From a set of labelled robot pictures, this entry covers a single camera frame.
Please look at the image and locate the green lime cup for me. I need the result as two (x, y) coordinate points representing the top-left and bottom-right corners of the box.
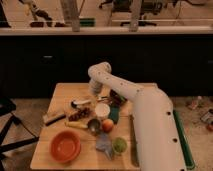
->
(112, 137), (127, 155)

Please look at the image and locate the black chair frame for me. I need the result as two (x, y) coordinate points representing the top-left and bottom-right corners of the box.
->
(0, 96), (40, 171)

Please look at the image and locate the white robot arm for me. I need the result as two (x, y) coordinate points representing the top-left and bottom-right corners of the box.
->
(88, 62), (187, 171)

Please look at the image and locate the orange peach fruit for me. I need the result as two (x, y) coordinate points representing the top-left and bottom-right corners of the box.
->
(102, 119), (114, 133)

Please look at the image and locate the green plastic tray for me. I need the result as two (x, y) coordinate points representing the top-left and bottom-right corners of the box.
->
(130, 110), (195, 171)

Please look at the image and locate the white handled dish brush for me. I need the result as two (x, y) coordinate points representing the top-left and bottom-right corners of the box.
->
(71, 96), (108, 108)

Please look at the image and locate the metal spoon yellow handle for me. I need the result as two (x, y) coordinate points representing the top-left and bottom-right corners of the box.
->
(65, 119), (101, 135)

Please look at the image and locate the red orange bowl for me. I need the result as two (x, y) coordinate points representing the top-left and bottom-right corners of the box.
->
(49, 130), (81, 163)

